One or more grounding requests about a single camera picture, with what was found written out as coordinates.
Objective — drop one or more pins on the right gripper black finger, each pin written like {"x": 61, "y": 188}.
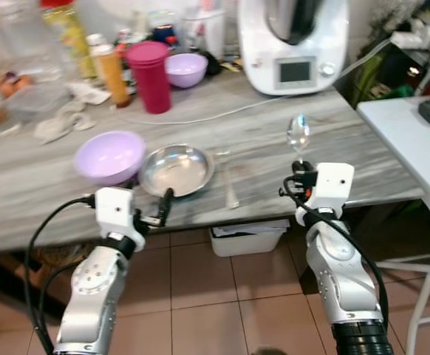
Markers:
{"x": 304, "y": 167}
{"x": 295, "y": 167}

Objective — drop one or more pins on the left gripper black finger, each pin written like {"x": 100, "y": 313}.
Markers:
{"x": 136, "y": 183}
{"x": 166, "y": 204}

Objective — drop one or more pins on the steel fork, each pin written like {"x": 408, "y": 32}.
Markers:
{"x": 232, "y": 185}

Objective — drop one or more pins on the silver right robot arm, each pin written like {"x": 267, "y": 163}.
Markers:
{"x": 344, "y": 281}

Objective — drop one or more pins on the stainless steel bowl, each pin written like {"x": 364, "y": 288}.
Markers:
{"x": 176, "y": 170}

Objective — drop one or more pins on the large lilac plastic bowl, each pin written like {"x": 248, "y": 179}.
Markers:
{"x": 108, "y": 157}

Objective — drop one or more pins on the white plastic storage box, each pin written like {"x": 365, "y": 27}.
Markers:
{"x": 248, "y": 238}

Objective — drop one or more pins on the crumpled grey cloth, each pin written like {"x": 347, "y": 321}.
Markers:
{"x": 60, "y": 124}

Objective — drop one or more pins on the white paper slip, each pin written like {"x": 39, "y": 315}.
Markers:
{"x": 89, "y": 92}

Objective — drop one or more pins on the magenta plastic tumbler with lid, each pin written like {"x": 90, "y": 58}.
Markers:
{"x": 150, "y": 81}

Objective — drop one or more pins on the orange sauce squeeze bottle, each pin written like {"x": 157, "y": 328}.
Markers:
{"x": 114, "y": 78}

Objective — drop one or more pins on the white folding table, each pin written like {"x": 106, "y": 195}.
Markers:
{"x": 414, "y": 148}

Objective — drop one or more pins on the white kitchen cooking machine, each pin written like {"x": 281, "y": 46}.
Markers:
{"x": 292, "y": 52}

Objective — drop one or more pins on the small lilac plastic bowl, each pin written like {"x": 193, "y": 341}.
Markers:
{"x": 187, "y": 70}

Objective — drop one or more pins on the clear plastic food container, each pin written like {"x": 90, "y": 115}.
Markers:
{"x": 38, "y": 102}

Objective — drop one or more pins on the small white bottle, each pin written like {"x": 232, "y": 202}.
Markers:
{"x": 94, "y": 41}

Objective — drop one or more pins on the dark jar with lid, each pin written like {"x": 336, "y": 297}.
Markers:
{"x": 163, "y": 31}

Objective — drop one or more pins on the brown eggs pile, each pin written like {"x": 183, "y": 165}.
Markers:
{"x": 15, "y": 83}

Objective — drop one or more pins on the yellow cooking oil bottle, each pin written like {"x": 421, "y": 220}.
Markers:
{"x": 69, "y": 37}

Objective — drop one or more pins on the clear utensil jug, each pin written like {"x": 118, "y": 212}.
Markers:
{"x": 204, "y": 33}

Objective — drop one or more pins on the large clear water jug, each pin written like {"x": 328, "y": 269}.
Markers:
{"x": 15, "y": 37}

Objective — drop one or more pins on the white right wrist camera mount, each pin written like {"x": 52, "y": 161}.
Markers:
{"x": 329, "y": 188}

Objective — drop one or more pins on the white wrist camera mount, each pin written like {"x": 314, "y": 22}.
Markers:
{"x": 329, "y": 188}
{"x": 115, "y": 211}

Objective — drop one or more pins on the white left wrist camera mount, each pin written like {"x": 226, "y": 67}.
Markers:
{"x": 115, "y": 211}

